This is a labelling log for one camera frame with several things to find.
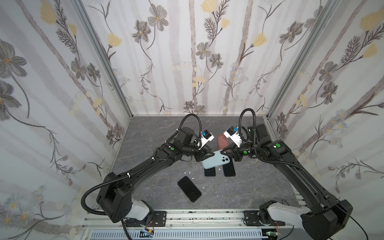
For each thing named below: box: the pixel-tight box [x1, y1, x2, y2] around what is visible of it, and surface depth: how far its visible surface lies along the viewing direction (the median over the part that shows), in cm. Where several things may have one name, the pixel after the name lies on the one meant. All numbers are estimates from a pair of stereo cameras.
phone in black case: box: [177, 176, 202, 203], surface depth 86 cm
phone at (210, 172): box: [204, 167, 216, 177], surface depth 92 cm
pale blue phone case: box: [201, 150, 230, 170], surface depth 74 cm
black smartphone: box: [222, 158, 236, 177], surface depth 93 cm
